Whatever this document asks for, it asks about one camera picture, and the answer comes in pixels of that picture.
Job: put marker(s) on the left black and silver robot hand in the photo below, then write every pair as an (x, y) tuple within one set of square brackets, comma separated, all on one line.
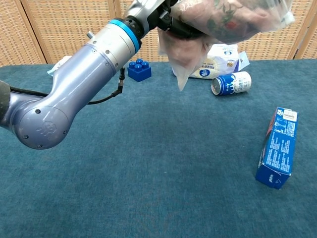
[(148, 12)]

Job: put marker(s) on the white translucent plastic zip bag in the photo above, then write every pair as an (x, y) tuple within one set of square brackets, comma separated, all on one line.
[(184, 74)]

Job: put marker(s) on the pink floral clothes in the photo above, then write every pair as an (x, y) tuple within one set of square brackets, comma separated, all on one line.
[(237, 17)]

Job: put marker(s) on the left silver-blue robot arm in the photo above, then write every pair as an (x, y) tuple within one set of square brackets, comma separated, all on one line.
[(74, 84)]

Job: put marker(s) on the blue toy building block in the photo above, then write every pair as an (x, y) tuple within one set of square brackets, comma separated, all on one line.
[(139, 73)]

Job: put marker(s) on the white and blue milk carton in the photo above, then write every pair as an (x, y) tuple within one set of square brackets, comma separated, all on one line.
[(223, 59)]

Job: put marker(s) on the woven rattan folding screen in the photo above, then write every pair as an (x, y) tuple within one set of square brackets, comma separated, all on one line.
[(49, 22)]

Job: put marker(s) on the light blue wet wipes pack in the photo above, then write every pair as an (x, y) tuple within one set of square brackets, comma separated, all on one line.
[(58, 67)]

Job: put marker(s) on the blue and white drink can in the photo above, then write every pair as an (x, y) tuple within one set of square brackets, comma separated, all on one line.
[(232, 84)]

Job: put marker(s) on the teal carpet table cover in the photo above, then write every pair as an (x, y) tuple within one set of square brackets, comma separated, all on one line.
[(158, 161)]

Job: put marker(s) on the long blue cardboard box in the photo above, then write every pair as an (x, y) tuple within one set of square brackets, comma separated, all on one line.
[(280, 148)]

